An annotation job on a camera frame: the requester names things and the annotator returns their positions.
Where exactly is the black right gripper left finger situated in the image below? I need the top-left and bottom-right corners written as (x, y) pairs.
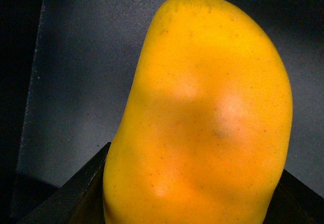
top-left (19, 142), bottom-right (111, 223)

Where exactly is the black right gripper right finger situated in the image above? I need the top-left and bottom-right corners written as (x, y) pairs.
top-left (264, 170), bottom-right (323, 224)

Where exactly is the yellow mango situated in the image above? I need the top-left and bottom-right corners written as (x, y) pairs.
top-left (103, 0), bottom-right (293, 223)

